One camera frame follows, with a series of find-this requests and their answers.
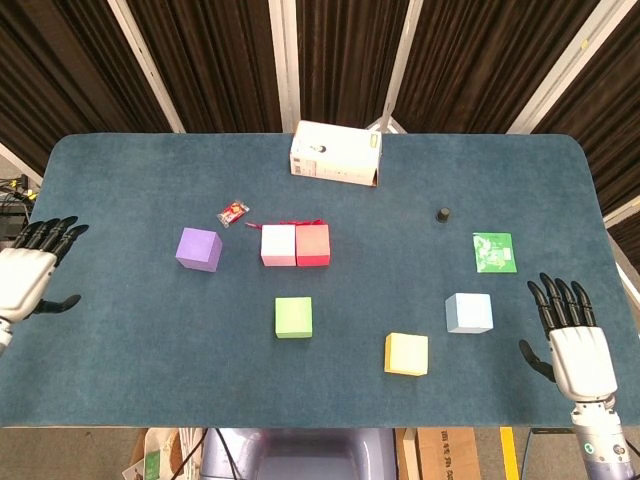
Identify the black equipment with cables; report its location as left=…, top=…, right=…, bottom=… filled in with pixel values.
left=0, top=173, right=40, bottom=241

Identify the pink foam cube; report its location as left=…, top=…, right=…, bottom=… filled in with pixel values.
left=260, top=224, right=298, bottom=268

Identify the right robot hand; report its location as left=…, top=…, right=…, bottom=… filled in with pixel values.
left=518, top=272, right=619, bottom=401

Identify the dark brown curtain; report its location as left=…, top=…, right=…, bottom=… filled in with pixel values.
left=0, top=0, right=640, bottom=261

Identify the light blue foam cube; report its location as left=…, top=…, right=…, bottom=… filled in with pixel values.
left=444, top=292, right=495, bottom=335

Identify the grey-blue robot torso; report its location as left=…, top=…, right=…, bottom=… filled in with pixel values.
left=199, top=427, right=401, bottom=480

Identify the purple foam cube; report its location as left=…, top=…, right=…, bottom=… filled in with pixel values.
left=174, top=227, right=224, bottom=274

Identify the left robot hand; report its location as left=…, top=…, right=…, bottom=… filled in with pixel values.
left=0, top=215, right=90, bottom=322

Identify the white cardboard box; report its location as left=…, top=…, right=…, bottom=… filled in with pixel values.
left=289, top=120, right=384, bottom=189

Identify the red ribbon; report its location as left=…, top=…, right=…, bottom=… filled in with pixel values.
left=244, top=218, right=324, bottom=232

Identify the white paper bag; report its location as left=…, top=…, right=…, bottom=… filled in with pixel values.
left=122, top=427, right=206, bottom=480

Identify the brown cardboard box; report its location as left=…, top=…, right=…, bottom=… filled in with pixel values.
left=394, top=427, right=484, bottom=480

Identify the yellow foam cube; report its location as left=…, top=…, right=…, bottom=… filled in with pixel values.
left=383, top=332, right=430, bottom=377

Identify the yellow strip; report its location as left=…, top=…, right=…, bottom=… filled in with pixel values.
left=499, top=427, right=521, bottom=480

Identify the green foam cube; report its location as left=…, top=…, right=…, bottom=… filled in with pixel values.
left=273, top=296, right=315, bottom=340

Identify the red foam cube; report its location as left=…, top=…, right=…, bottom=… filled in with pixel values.
left=295, top=223, right=332, bottom=268

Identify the teal felt table cover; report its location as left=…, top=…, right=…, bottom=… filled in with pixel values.
left=0, top=132, right=640, bottom=429

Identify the white frame post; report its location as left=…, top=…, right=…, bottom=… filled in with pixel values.
left=0, top=142, right=44, bottom=186
left=367, top=0, right=426, bottom=135
left=602, top=194, right=640, bottom=226
left=107, top=0, right=187, bottom=134
left=507, top=0, right=629, bottom=135
left=267, top=0, right=301, bottom=134

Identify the black torso cable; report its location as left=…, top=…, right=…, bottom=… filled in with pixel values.
left=214, top=428, right=239, bottom=480

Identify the green foil packet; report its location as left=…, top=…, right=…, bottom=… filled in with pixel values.
left=472, top=231, right=519, bottom=275

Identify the small red candy packet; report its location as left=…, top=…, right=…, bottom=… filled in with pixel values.
left=216, top=199, right=250, bottom=229

